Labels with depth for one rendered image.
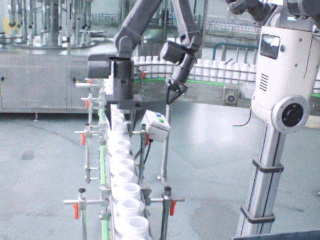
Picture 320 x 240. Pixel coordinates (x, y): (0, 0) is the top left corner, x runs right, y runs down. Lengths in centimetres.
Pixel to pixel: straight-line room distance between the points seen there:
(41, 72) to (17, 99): 48
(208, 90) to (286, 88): 143
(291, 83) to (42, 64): 349
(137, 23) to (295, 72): 62
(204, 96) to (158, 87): 38
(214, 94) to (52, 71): 234
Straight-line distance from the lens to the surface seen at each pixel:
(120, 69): 87
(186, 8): 126
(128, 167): 78
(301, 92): 129
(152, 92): 256
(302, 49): 123
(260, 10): 147
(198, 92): 262
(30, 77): 436
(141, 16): 87
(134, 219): 61
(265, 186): 144
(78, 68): 426
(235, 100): 251
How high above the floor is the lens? 152
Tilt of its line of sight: 18 degrees down
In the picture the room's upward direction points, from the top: 4 degrees clockwise
